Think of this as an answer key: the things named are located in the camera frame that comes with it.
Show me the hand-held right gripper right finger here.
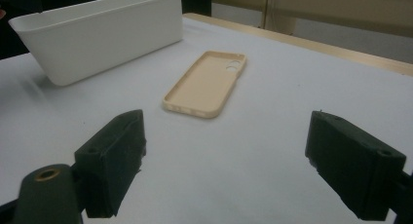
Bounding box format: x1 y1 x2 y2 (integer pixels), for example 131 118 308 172
304 110 407 222

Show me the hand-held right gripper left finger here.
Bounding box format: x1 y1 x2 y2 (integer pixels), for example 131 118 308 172
74 109 147 219

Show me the white plastic bin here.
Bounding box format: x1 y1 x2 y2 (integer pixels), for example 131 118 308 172
8 0 184 87

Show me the beige phone case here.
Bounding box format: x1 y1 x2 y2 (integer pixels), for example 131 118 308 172
162 50 247 120

